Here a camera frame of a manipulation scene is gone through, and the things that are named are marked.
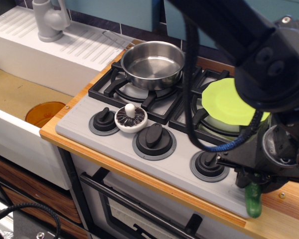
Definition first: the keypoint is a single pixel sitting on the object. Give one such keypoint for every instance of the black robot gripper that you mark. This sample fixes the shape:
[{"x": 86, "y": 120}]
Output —
[{"x": 270, "y": 158}]

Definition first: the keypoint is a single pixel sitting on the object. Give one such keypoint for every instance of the green toy pickle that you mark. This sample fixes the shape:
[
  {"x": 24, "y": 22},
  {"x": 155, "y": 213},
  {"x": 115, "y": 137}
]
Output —
[{"x": 253, "y": 199}]

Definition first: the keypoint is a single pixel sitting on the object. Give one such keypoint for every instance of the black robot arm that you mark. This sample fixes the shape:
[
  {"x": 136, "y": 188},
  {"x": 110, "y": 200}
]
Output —
[{"x": 266, "y": 60}]

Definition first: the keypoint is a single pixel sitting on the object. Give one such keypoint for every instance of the black right stove knob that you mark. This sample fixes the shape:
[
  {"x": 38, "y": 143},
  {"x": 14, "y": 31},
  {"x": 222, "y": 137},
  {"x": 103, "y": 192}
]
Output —
[{"x": 205, "y": 167}]

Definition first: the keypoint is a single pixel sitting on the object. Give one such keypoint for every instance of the black stove knob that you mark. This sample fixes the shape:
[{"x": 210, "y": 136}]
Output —
[
  {"x": 154, "y": 143},
  {"x": 205, "y": 167},
  {"x": 103, "y": 123}
]

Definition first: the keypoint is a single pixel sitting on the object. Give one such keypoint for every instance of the lime green plate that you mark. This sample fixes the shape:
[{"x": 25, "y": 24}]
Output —
[{"x": 221, "y": 100}]

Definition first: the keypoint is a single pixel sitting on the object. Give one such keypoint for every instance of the black middle stove knob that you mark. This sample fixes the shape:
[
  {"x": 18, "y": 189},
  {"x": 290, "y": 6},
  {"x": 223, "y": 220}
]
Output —
[{"x": 154, "y": 143}]

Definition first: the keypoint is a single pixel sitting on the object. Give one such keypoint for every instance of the grey toy stove top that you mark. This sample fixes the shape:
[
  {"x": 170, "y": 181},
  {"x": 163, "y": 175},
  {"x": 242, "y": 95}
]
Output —
[{"x": 174, "y": 170}]

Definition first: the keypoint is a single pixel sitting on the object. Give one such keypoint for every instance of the white brown toy mushroom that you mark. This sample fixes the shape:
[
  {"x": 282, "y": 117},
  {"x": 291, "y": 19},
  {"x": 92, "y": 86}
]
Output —
[{"x": 131, "y": 118}]

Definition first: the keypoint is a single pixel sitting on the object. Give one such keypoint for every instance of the stainless steel pot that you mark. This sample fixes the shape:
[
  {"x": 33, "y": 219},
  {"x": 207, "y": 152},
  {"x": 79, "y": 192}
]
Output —
[{"x": 151, "y": 65}]

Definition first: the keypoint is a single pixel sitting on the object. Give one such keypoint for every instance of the black left stove knob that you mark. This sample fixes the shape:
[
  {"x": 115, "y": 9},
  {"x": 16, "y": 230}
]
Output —
[{"x": 103, "y": 123}]

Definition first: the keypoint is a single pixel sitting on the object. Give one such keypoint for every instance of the black right burner grate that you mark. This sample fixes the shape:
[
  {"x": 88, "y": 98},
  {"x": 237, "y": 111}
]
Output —
[{"x": 207, "y": 128}]

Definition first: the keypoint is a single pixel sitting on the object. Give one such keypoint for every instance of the black burner grate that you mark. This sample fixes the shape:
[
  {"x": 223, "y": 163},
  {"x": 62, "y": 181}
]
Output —
[
  {"x": 207, "y": 128},
  {"x": 114, "y": 89}
]

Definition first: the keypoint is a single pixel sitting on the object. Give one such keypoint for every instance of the black left burner grate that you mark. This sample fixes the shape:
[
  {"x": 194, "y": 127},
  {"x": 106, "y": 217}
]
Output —
[{"x": 114, "y": 89}]

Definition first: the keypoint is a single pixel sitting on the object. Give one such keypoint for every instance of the orange plastic sink drain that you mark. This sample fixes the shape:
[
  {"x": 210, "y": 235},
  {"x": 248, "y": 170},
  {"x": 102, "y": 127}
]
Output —
[{"x": 42, "y": 113}]

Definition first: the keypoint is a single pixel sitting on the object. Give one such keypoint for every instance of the wooden drawer front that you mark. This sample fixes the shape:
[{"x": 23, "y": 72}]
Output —
[{"x": 18, "y": 185}]

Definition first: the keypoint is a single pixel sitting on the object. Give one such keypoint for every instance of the white toy sink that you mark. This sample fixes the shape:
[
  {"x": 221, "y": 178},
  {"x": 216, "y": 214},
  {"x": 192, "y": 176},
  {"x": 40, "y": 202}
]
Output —
[{"x": 34, "y": 72}]

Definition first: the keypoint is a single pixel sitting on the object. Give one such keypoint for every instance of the grey toy faucet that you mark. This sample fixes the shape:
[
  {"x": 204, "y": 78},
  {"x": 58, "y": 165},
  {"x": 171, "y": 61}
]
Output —
[{"x": 50, "y": 22}]

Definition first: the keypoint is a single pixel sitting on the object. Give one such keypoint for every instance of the oven door with black handle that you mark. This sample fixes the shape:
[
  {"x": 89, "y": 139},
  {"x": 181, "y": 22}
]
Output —
[{"x": 135, "y": 212}]

